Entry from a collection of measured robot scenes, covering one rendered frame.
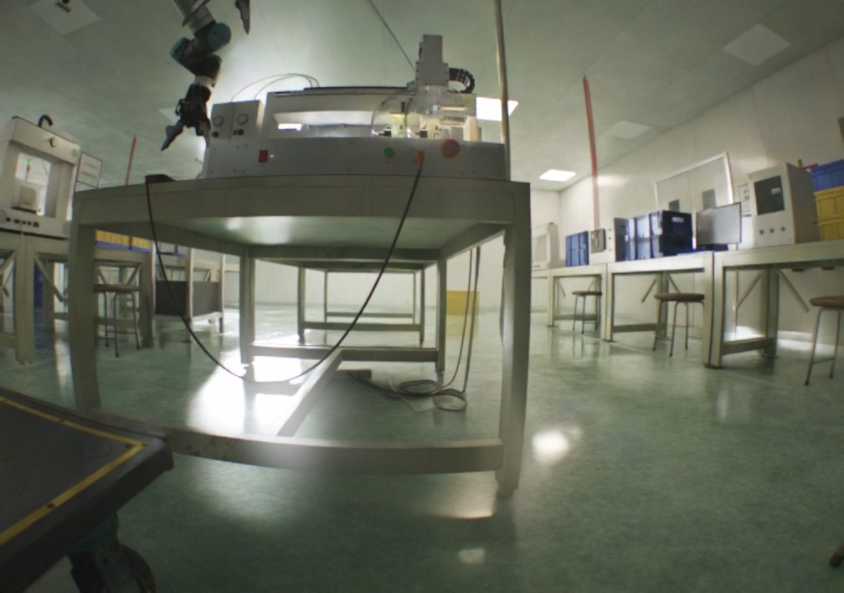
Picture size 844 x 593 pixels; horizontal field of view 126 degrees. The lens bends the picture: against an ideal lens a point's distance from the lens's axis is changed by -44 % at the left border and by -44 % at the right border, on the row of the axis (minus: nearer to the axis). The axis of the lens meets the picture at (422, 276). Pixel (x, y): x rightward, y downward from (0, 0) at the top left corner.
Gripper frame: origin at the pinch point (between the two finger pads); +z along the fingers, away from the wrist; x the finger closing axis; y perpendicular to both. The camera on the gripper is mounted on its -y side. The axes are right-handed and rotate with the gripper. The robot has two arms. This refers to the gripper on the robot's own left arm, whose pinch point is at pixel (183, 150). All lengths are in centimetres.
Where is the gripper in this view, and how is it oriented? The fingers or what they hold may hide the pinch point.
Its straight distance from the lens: 119.5
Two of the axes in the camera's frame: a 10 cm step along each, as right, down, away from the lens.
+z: 0.2, 9.6, -2.8
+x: 9.9, 0.2, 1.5
